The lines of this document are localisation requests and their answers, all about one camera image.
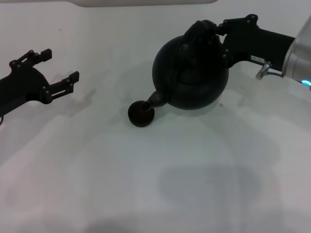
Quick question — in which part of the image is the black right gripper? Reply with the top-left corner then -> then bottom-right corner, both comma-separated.
207,14 -> 296,69

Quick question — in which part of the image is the black round teapot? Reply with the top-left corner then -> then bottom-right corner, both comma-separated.
142,20 -> 230,111

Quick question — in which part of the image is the grey cable with plug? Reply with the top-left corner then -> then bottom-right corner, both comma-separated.
255,61 -> 284,80

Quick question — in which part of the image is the small dark teacup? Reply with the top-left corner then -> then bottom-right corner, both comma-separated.
127,100 -> 156,127

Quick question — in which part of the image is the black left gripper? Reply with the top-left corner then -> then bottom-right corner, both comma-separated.
0,49 -> 81,120

